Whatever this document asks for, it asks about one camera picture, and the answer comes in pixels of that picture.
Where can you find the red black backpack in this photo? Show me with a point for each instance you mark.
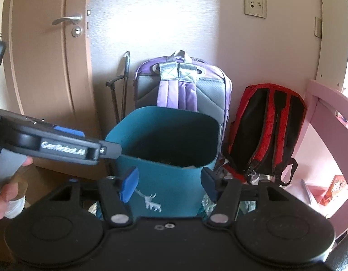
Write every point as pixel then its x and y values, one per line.
pixel 278 110

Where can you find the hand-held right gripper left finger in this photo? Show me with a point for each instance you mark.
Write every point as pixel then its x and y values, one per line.
pixel 128 185

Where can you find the person's left hand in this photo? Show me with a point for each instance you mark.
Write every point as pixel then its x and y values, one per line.
pixel 5 200

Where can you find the purple grey backpack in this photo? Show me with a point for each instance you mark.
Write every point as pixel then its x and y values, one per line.
pixel 176 96

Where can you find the orange printed box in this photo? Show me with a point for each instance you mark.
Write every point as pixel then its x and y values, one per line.
pixel 333 189

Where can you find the beige wall socket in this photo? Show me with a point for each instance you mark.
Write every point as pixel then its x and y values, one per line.
pixel 255 5

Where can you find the teal trash bin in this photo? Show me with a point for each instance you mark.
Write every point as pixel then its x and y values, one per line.
pixel 168 180

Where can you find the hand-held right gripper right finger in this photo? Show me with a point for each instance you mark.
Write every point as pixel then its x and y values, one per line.
pixel 210 185

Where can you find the white cabinet panel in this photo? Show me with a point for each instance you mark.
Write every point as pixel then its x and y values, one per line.
pixel 332 34

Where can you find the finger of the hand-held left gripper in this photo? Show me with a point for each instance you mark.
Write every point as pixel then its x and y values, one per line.
pixel 110 151
pixel 69 131

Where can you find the white plastic container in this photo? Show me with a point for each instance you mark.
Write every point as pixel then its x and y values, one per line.
pixel 15 209

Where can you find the black metal folding frame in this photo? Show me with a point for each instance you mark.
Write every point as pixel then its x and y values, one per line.
pixel 125 79

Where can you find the silver door lock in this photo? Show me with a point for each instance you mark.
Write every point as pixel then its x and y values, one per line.
pixel 76 31

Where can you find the beige wooden door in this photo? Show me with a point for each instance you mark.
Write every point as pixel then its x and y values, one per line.
pixel 44 76

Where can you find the pink shelf unit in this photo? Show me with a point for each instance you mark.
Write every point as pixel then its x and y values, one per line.
pixel 318 146

